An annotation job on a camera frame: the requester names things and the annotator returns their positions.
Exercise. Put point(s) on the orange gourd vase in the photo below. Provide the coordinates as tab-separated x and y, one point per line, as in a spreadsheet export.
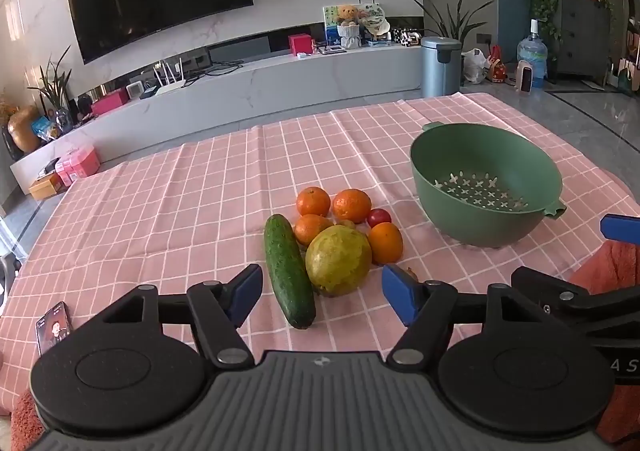
24	128

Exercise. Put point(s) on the green cucumber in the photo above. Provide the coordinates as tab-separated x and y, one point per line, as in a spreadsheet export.
290	276

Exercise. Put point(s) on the cow figurines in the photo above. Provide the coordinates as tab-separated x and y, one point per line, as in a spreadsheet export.
406	37

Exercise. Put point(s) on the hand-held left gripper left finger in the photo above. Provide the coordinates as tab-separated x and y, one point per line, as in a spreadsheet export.
247	293

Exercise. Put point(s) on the white plastic bag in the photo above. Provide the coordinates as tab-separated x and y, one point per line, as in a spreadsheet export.
474	66

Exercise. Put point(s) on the red gift bag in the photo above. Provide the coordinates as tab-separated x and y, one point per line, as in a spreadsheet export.
497	66

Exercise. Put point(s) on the orange mandarin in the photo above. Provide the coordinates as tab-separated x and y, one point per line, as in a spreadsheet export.
385	243
313	201
352	205
310	230

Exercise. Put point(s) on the small pink heater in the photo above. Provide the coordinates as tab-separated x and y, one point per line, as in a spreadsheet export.
525	77

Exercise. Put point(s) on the white long media console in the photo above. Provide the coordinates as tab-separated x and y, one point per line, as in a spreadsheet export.
260	86

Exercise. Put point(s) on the grey-blue pedal bin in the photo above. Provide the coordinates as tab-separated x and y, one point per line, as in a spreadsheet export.
441	68

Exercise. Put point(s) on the red box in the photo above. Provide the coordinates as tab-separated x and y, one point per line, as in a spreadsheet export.
300	43

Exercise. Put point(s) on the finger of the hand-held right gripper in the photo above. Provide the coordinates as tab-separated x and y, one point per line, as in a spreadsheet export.
550	286
620	228

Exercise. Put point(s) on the coral fleece clothing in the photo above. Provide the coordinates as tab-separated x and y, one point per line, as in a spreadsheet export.
610	271

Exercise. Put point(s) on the small brown kiwi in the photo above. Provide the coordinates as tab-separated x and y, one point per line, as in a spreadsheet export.
346	223
413	274

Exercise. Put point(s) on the black smartphone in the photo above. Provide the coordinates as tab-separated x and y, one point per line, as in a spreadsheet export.
53	328

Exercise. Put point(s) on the grey chest of drawers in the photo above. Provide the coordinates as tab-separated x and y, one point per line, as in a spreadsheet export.
582	36

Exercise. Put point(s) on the pink rectangular box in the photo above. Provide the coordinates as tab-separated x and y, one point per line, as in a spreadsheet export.
110	102

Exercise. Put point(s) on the green plastic colander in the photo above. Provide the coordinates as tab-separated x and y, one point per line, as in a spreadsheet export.
480	171

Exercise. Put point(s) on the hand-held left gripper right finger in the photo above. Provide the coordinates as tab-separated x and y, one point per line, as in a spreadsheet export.
400	296

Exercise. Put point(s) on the pink plastic storage box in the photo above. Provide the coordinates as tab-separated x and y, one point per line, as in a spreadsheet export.
77	165

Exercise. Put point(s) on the round paper fan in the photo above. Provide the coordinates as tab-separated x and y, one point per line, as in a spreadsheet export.
375	26

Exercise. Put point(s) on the red cherry tomato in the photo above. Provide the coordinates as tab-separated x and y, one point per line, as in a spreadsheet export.
380	217

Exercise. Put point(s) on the potted long-leaf plant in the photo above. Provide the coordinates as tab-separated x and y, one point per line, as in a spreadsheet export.
52	91

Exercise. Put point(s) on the small cardboard box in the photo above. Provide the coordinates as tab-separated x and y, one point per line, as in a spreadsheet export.
46	186

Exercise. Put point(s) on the blue water jug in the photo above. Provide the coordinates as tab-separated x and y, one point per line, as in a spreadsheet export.
532	58

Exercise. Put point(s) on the teddy bear bouquet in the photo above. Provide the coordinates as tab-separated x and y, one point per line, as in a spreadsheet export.
348	23

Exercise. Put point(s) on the green spiky-leaf plant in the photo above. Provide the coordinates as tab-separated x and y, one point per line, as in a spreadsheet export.
452	18

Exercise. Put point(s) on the white wifi router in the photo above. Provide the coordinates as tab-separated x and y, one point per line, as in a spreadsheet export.
170	86

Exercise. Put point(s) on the pink checked tablecloth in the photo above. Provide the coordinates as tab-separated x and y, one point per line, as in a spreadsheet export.
175	211

